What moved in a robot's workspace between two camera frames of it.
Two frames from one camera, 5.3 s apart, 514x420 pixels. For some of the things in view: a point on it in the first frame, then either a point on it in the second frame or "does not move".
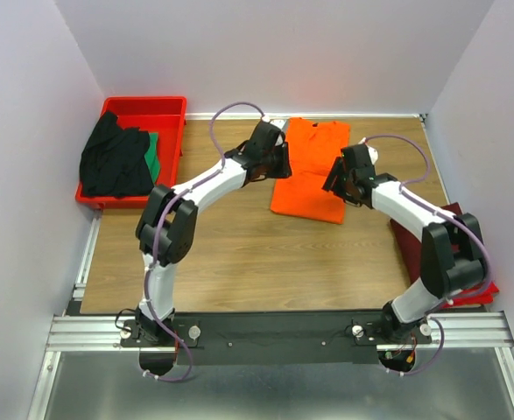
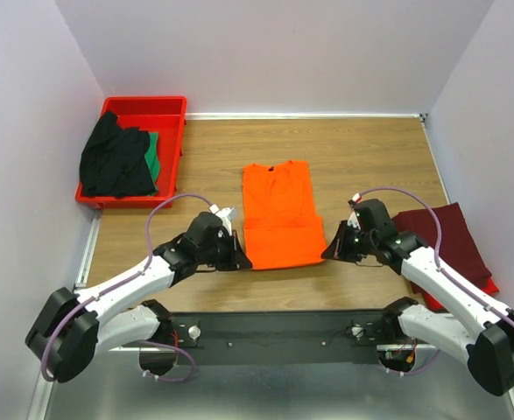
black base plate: (271, 338) does not move
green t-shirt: (152, 157) does not move
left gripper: (284, 159) -> (233, 250)
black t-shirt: (113, 160) does not move
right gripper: (334, 175) -> (348, 241)
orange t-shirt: (315, 148) -> (281, 227)
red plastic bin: (163, 115) does not move
